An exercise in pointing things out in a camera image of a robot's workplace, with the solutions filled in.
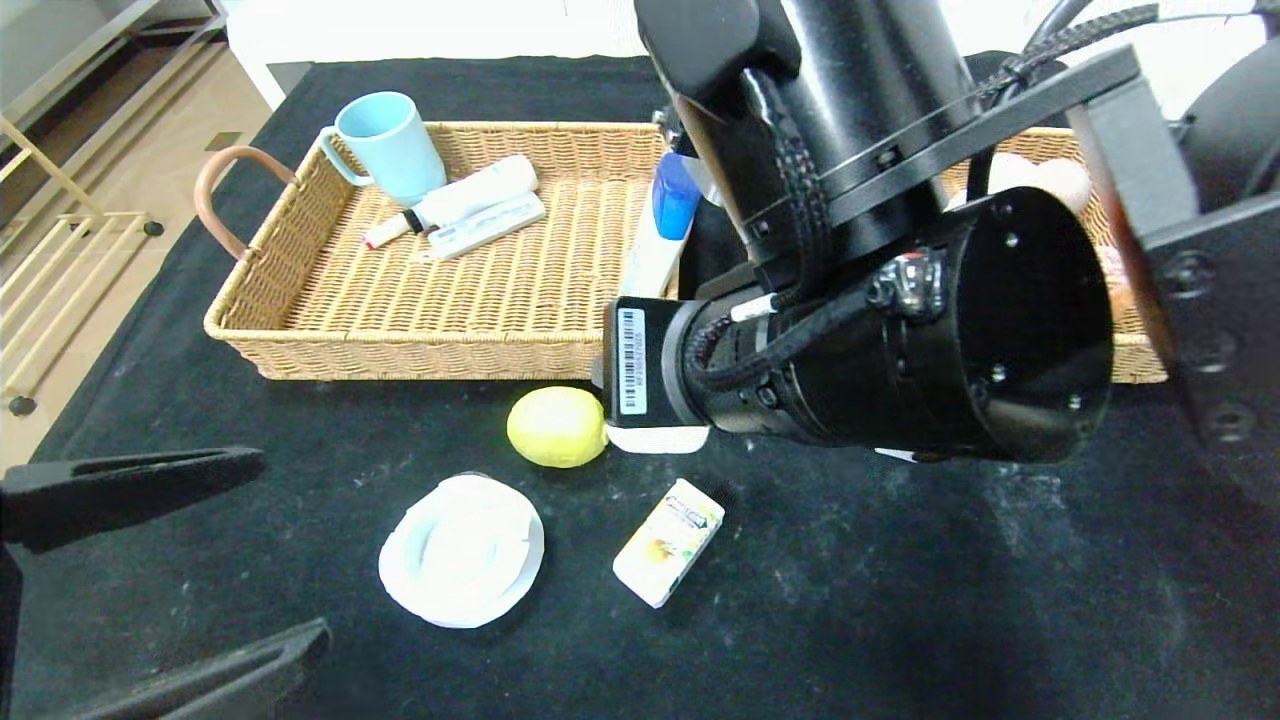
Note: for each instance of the yellow lemon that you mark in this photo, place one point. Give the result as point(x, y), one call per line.
point(555, 427)

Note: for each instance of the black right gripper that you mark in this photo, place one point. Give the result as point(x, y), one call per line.
point(638, 362)

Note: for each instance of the white soap bar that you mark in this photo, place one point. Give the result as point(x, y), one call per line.
point(650, 440)

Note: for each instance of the pale pink egg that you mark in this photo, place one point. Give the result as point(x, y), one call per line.
point(1068, 185)

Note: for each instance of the small yellow juice carton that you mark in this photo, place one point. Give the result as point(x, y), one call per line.
point(668, 543)

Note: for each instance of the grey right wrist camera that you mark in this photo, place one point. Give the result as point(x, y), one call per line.
point(672, 135)

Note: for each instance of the grey metal shelf frame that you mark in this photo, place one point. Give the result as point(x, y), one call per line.
point(60, 40)

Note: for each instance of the white bottle blue cap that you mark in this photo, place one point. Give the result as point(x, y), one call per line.
point(672, 205)

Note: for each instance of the white table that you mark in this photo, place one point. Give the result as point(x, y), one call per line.
point(255, 40)

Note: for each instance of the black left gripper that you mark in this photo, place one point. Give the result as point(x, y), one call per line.
point(8, 640)

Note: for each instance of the black tablecloth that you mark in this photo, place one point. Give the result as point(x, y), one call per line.
point(900, 600)

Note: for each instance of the brown bread bun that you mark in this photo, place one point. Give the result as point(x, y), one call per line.
point(1115, 280)

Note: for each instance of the light blue mug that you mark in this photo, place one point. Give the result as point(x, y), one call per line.
point(393, 148)

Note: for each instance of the white tube red tip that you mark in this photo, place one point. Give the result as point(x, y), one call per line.
point(468, 193)

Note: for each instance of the gold metal rack cart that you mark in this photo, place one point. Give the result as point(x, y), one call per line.
point(24, 406)

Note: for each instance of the large white milk bottle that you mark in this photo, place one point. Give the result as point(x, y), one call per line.
point(1010, 175)

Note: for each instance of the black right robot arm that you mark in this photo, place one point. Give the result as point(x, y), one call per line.
point(950, 330)

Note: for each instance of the clear plastic toothbrush case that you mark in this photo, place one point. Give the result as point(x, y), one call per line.
point(493, 226)

